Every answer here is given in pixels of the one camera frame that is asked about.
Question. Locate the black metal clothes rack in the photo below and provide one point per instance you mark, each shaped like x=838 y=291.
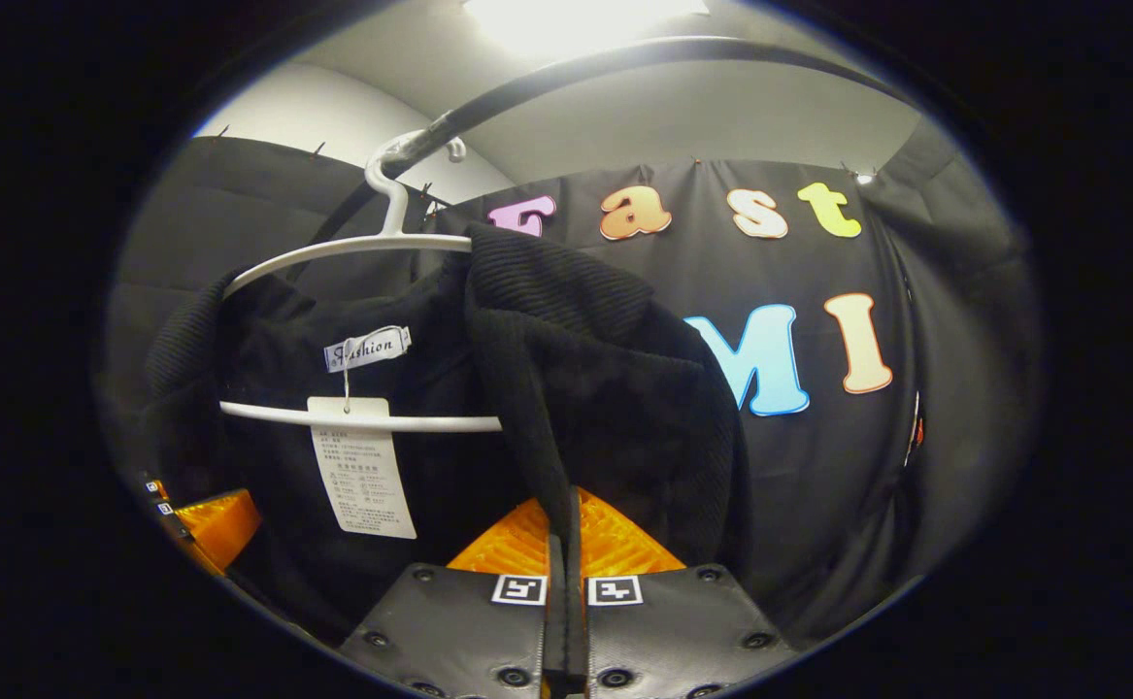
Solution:
x=547 y=78

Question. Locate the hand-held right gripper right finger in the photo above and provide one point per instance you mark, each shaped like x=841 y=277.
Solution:
x=673 y=631

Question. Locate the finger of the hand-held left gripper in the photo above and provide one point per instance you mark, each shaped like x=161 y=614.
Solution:
x=221 y=529

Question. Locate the large ceiling light panel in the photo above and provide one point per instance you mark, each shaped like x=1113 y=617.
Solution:
x=576 y=19

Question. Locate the black backdrop cloth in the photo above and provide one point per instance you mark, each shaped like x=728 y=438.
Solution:
x=818 y=466

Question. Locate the white clothes hanger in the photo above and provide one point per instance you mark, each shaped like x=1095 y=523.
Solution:
x=372 y=243

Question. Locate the black jacket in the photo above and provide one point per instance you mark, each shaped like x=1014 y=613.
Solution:
x=615 y=388

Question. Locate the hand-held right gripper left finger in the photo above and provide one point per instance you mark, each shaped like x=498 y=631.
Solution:
x=469 y=631

